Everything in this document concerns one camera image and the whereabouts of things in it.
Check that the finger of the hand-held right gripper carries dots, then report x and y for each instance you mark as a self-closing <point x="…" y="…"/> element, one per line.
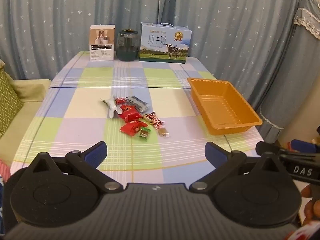
<point x="267" y="149"/>
<point x="303" y="145"/>

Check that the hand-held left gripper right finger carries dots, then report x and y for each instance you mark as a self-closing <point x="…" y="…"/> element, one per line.
<point x="215" y="153"/>

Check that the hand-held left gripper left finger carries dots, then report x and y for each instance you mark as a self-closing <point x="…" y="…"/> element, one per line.
<point x="96" y="153"/>

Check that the red snack packet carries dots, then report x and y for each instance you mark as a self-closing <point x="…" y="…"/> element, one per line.
<point x="132" y="117"/>
<point x="128" y="108"/>
<point x="132" y="128"/>

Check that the orange plastic tray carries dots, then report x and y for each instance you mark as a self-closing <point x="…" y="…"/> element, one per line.
<point x="225" y="105"/>

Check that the white snack packet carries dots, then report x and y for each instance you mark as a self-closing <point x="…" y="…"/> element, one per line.
<point x="111" y="105"/>

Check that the green candy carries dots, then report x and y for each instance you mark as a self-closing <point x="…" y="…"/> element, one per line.
<point x="144" y="133"/>

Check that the brown clear-wrapped candy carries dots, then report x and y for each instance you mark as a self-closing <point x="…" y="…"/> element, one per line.
<point x="163" y="132"/>

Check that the small red twisted candy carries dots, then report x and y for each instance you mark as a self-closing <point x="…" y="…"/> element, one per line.
<point x="120" y="101"/>

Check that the grey clear snack packet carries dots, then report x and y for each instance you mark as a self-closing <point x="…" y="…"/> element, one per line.
<point x="137" y="102"/>

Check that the dark red striped candy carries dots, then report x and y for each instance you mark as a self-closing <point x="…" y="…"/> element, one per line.
<point x="156" y="122"/>

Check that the person's right hand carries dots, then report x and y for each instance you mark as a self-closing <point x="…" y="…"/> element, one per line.
<point x="312" y="210"/>

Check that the red white patterned clothing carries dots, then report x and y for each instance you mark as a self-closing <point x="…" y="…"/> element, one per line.
<point x="305" y="233"/>

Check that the blue lace-trimmed cabinet cover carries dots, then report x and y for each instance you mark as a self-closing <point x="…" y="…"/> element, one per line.
<point x="295" y="67"/>

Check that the beige sofa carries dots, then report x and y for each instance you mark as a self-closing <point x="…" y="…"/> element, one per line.
<point x="20" y="130"/>

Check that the pink patterned cloth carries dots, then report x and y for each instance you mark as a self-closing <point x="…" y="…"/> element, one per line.
<point x="4" y="168"/>

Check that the green patterned cushion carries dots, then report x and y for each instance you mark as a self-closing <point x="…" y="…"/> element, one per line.
<point x="8" y="100"/>

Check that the dark glass jar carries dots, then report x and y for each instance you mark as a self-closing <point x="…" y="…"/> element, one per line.
<point x="127" y="47"/>

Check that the white product box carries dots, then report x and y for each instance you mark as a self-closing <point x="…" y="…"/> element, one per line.
<point x="102" y="42"/>

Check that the blue milk carton box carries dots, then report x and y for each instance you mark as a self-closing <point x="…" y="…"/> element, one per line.
<point x="162" y="42"/>

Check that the blue star curtain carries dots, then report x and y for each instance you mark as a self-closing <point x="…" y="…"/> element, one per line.
<point x="75" y="10"/>

